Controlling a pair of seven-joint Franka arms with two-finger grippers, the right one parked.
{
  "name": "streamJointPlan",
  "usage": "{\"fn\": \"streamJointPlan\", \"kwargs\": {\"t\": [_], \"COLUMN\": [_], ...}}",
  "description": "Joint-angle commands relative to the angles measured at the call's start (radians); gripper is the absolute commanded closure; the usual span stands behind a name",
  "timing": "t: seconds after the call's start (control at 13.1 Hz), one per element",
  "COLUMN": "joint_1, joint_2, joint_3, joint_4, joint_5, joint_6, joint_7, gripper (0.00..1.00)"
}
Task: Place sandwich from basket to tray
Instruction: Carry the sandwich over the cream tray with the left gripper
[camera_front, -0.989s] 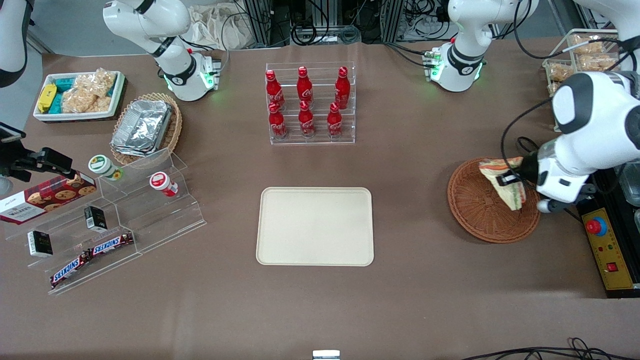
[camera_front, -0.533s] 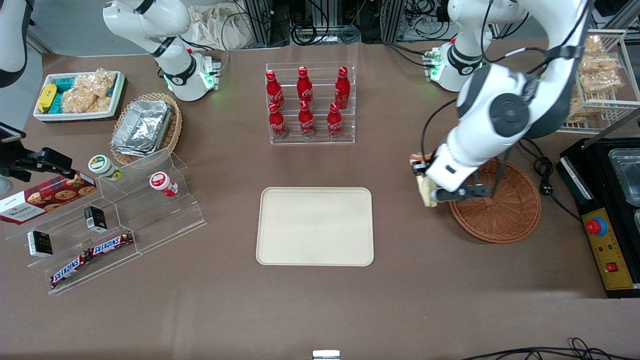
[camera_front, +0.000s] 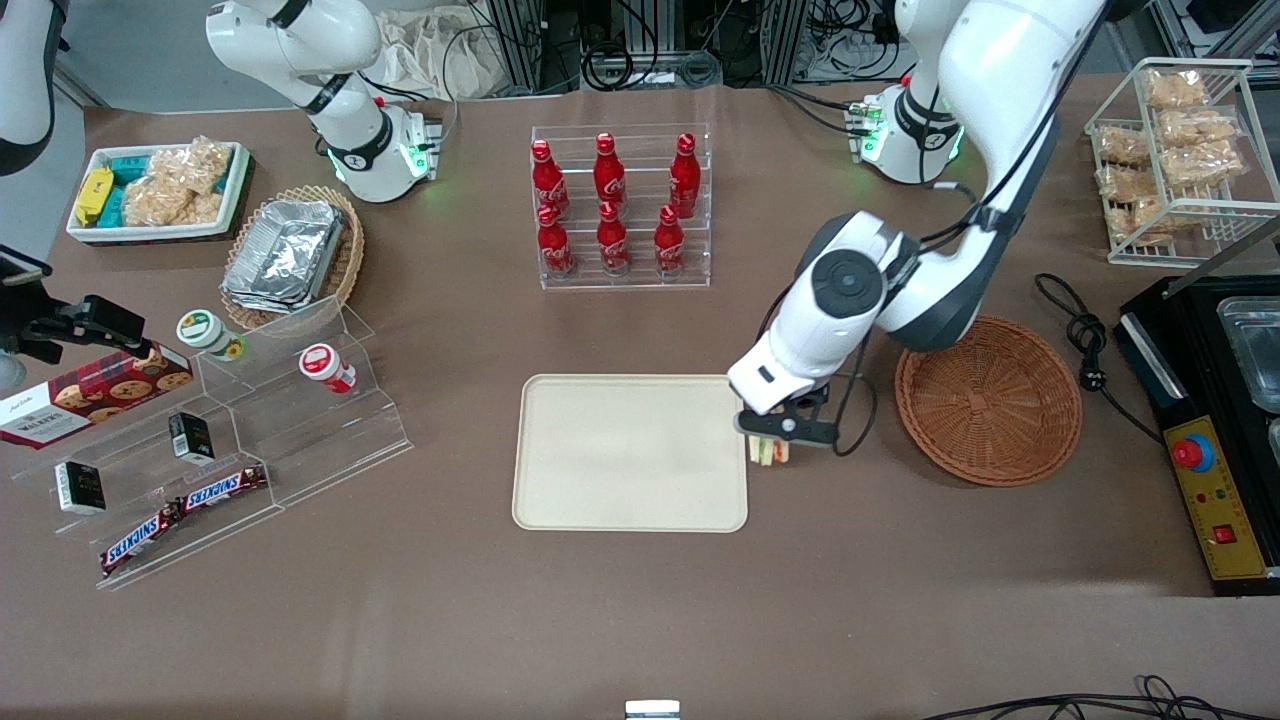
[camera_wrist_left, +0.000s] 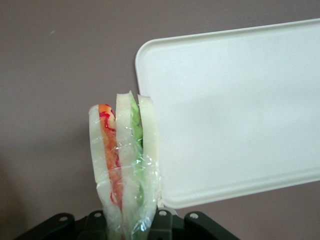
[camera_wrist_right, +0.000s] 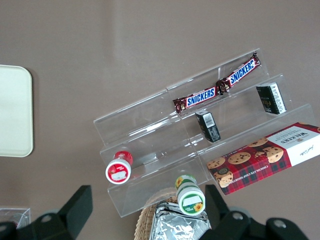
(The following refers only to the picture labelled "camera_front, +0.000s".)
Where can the red emergency stop button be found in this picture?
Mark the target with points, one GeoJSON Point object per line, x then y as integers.
{"type": "Point", "coordinates": [1190, 454]}

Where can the teal snack pack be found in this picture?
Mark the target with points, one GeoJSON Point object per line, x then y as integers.
{"type": "Point", "coordinates": [128, 168]}
{"type": "Point", "coordinates": [113, 208]}

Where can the black aluminium rack frame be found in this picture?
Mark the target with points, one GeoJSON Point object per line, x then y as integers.
{"type": "Point", "coordinates": [530, 40]}

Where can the red cola bottle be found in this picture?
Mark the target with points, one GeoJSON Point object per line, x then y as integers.
{"type": "Point", "coordinates": [613, 245]}
{"type": "Point", "coordinates": [669, 245]}
{"type": "Point", "coordinates": [554, 248]}
{"type": "Point", "coordinates": [609, 178]}
{"type": "Point", "coordinates": [684, 182]}
{"type": "Point", "coordinates": [549, 185]}

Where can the green lid yogurt cup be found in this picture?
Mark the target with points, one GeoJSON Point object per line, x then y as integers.
{"type": "Point", "coordinates": [205, 332]}

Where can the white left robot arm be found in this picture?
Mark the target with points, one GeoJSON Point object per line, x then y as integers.
{"type": "Point", "coordinates": [1000, 80]}

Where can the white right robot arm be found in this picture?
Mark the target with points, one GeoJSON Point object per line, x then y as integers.
{"type": "Point", "coordinates": [352, 120]}

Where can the small black box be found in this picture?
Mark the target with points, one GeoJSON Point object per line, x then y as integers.
{"type": "Point", "coordinates": [190, 437]}
{"type": "Point", "coordinates": [80, 488]}

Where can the beige cloth bag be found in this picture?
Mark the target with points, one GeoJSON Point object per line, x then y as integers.
{"type": "Point", "coordinates": [430, 55]}

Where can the clear acrylic bottle rack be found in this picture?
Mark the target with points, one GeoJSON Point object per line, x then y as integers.
{"type": "Point", "coordinates": [640, 282]}

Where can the clear bag of rice crackers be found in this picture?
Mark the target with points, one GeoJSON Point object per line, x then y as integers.
{"type": "Point", "coordinates": [180, 185]}

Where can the white rectangular plastic bin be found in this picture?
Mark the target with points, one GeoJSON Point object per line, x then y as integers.
{"type": "Point", "coordinates": [100, 232]}

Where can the red tartan cookie box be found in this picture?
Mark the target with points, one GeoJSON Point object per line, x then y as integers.
{"type": "Point", "coordinates": [90, 400]}

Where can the black appliance with yellow panel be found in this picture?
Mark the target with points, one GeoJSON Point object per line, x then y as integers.
{"type": "Point", "coordinates": [1215, 480]}

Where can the beige rectangular tray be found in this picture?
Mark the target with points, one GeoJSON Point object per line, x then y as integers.
{"type": "Point", "coordinates": [630, 452]}

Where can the silver metal clip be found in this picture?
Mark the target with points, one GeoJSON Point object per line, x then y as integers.
{"type": "Point", "coordinates": [652, 710]}

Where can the red lid yogurt cup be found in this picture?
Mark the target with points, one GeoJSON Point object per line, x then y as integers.
{"type": "Point", "coordinates": [325, 366]}

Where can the stacked silver foil containers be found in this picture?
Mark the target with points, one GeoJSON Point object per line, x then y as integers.
{"type": "Point", "coordinates": [285, 255]}

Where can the steel pan in appliance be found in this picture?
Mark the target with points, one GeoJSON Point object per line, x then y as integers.
{"type": "Point", "coordinates": [1255, 350]}

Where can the brown Snickers bar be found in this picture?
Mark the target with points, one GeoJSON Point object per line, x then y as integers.
{"type": "Point", "coordinates": [140, 542]}
{"type": "Point", "coordinates": [225, 488]}

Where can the round brown wicker basket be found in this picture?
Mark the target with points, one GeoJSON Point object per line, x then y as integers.
{"type": "Point", "coordinates": [990, 405]}

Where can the yellow snack pack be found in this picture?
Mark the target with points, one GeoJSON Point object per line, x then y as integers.
{"type": "Point", "coordinates": [93, 195]}

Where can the clear acrylic stepped shelf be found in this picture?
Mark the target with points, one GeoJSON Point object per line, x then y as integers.
{"type": "Point", "coordinates": [300, 440]}

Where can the bagged fried snack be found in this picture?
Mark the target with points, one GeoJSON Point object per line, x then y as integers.
{"type": "Point", "coordinates": [1128, 183]}
{"type": "Point", "coordinates": [1122, 146]}
{"type": "Point", "coordinates": [1200, 163]}
{"type": "Point", "coordinates": [1175, 90]}
{"type": "Point", "coordinates": [1198, 126]}
{"type": "Point", "coordinates": [1160, 218]}

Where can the oval brown wicker basket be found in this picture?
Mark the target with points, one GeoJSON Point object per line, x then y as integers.
{"type": "Point", "coordinates": [345, 265]}

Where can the triangular sandwich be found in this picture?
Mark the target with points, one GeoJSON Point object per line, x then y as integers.
{"type": "Point", "coordinates": [770, 453]}

